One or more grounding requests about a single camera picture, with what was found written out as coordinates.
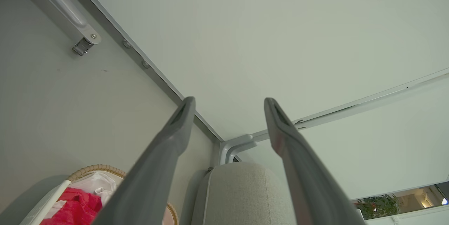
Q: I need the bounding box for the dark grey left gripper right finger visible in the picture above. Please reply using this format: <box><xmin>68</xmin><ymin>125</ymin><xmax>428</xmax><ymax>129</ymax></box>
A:
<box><xmin>264</xmin><ymin>97</ymin><xmax>366</xmax><ymax>225</ymax></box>

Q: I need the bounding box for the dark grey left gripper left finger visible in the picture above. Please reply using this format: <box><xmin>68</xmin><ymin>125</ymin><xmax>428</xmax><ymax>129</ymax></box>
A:
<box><xmin>92</xmin><ymin>96</ymin><xmax>196</xmax><ymax>225</ymax></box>

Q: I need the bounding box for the red and white garment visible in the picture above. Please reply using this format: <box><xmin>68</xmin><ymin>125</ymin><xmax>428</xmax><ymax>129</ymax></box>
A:
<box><xmin>40</xmin><ymin>187</ymin><xmax>103</xmax><ymax>225</ymax></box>

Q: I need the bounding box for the grey fabric sofa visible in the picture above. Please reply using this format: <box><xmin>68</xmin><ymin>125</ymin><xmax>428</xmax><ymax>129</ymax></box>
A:
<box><xmin>191</xmin><ymin>162</ymin><xmax>297</xmax><ymax>225</ymax></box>

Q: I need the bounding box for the wicker laundry basket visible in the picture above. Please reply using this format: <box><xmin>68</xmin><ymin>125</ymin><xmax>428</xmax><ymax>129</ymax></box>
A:
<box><xmin>19</xmin><ymin>164</ymin><xmax>179</xmax><ymax>225</ymax></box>

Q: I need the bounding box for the green leafy plant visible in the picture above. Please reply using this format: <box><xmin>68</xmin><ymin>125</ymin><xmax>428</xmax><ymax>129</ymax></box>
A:
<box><xmin>354</xmin><ymin>194</ymin><xmax>401</xmax><ymax>220</ymax></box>

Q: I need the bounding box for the white wall rail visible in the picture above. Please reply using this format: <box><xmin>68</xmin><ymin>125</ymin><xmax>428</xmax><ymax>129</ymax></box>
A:
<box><xmin>252</xmin><ymin>68</ymin><xmax>449</xmax><ymax>142</ymax></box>

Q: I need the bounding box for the grey wall base rail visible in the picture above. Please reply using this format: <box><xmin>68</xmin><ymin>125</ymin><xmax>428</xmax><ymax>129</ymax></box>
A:
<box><xmin>67</xmin><ymin>0</ymin><xmax>225</xmax><ymax>144</ymax></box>

